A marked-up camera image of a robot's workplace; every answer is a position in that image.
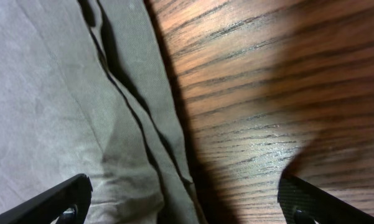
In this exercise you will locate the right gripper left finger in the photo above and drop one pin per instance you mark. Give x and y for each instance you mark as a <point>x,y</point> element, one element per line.
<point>67,202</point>

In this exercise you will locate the grey shorts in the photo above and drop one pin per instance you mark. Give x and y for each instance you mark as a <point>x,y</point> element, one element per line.
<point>83,89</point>

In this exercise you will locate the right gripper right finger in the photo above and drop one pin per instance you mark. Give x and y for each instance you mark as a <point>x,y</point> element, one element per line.
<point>302,202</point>

